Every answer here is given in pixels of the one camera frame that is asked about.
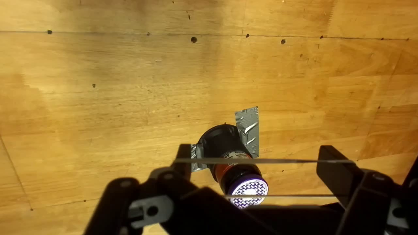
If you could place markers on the black round jar base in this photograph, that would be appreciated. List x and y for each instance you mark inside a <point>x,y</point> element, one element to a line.
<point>219,142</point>

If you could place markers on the thin rubber band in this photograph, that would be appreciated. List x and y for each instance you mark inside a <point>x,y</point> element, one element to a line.
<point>282,161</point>

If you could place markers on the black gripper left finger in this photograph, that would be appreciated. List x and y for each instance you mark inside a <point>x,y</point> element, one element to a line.
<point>174,209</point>

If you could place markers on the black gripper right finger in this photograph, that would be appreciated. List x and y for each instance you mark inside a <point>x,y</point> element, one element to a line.
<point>369,200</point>

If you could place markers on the dark red-banded cylinder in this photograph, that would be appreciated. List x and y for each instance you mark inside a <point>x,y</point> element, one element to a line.
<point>245,185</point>

